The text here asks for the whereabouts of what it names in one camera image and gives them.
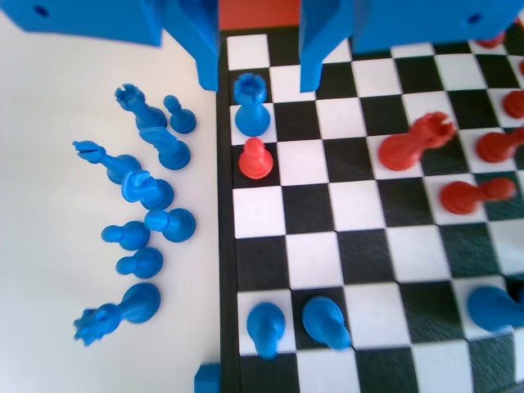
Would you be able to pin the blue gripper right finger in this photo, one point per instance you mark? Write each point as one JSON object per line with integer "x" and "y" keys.
{"x": 409, "y": 24}

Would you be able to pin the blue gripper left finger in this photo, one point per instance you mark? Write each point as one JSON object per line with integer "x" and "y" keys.
{"x": 82, "y": 20}

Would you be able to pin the blue chess rook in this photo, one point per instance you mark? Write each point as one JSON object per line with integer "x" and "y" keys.
{"x": 147, "y": 114}
{"x": 250, "y": 118}

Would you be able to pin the red chess pawn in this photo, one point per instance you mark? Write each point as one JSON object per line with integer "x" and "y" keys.
{"x": 462, "y": 198}
{"x": 515, "y": 104}
{"x": 522, "y": 66}
{"x": 495, "y": 147}
{"x": 254, "y": 163}

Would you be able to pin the red chess rook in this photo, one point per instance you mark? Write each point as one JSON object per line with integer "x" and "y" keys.
{"x": 405, "y": 149}

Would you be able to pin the blue chess pawn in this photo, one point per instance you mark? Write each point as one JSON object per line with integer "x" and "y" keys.
{"x": 131, "y": 236}
{"x": 181, "y": 120}
{"x": 323, "y": 319}
{"x": 266, "y": 323}
{"x": 143, "y": 263}
{"x": 178, "y": 225}

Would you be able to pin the blue chess bishop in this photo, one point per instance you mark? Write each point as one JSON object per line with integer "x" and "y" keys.
{"x": 120, "y": 165}

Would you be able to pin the blue chess knight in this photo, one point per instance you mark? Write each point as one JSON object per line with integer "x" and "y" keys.
{"x": 153, "y": 192}
{"x": 170, "y": 151}

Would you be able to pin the blue chess queen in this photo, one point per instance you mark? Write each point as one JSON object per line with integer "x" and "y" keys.
{"x": 137, "y": 303}

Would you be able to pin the blue chess king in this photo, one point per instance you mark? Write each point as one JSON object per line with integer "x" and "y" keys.
{"x": 489, "y": 309}

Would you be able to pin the black white chessboard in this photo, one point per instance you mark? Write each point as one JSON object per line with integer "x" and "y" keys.
{"x": 360, "y": 262}

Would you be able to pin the red base plate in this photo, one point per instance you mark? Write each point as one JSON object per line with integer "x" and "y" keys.
{"x": 260, "y": 14}

